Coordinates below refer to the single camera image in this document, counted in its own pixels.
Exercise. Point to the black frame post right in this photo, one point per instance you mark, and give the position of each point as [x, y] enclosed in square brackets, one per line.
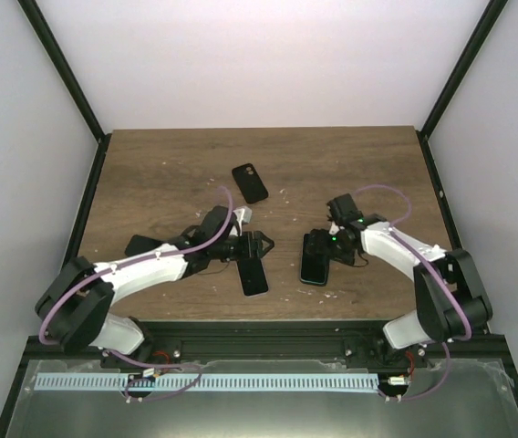
[471, 50]

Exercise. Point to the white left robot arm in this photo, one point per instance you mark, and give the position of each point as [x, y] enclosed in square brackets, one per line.
[76, 308]

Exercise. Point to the metal sheet front panel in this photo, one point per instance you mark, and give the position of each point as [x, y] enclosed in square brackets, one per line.
[469, 398]

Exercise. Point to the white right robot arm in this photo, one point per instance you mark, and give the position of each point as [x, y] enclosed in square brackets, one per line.
[450, 297]

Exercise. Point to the black frame post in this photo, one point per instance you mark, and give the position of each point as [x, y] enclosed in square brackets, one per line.
[471, 50]
[46, 37]

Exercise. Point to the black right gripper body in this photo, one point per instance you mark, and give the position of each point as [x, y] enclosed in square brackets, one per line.
[336, 247]

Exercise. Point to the light blue slotted cable duct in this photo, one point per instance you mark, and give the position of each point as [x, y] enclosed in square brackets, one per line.
[359, 382]

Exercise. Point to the black frame post left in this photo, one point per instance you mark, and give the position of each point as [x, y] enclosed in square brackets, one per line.
[46, 37]

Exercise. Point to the black smartphone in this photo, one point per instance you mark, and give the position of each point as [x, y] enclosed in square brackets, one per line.
[140, 244]

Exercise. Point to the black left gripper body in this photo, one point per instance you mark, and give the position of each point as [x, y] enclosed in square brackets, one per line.
[243, 253]

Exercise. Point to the black phone case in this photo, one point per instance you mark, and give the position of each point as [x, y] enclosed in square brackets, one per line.
[249, 183]
[314, 269]

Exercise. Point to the purple edged smartphone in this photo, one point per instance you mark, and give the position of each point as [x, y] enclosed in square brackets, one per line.
[252, 277]

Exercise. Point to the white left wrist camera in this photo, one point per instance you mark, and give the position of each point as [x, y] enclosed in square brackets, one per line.
[243, 215]

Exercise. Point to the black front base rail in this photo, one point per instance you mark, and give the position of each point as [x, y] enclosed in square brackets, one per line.
[355, 343]

